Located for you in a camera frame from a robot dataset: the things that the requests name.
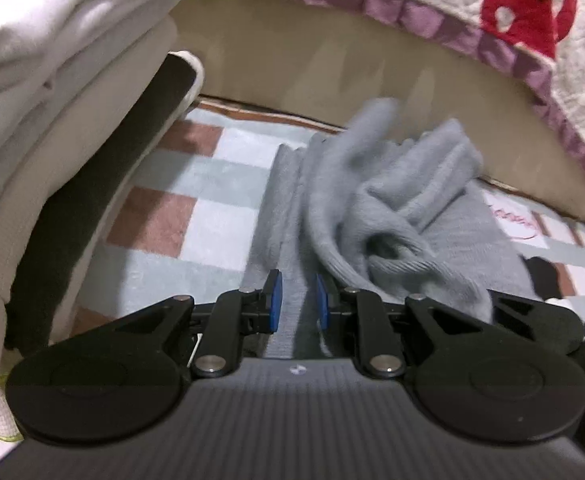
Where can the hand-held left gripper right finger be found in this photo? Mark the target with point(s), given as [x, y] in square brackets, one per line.
[323, 305]

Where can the grey cartoon print sweatshirt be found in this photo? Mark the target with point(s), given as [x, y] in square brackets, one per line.
[397, 210]

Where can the checkered pastel rug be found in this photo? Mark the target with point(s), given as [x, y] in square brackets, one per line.
[222, 230]

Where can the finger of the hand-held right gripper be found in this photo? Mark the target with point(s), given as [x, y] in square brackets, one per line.
[510, 305]

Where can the dark folded garment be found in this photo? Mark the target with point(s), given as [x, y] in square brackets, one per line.
[97, 180]

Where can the beige bed base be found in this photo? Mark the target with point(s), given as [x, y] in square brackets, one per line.
[322, 60]

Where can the white folded garment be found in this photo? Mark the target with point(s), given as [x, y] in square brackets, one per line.
[72, 20]

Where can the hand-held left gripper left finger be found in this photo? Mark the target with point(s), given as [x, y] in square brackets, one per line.
[274, 305]

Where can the cream folded garment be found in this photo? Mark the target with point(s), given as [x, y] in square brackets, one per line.
[97, 90]

